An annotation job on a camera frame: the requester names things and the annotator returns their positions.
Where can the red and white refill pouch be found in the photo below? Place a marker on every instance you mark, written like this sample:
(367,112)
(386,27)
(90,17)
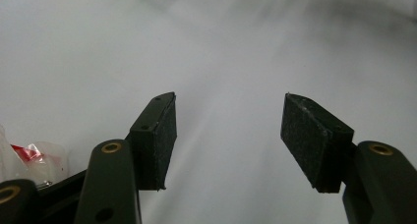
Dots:
(29,158)

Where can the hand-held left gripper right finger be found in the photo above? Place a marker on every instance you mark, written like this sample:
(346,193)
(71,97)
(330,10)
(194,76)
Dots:
(311,142)

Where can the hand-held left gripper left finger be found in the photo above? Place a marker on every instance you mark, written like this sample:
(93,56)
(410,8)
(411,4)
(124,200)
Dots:
(154,152)

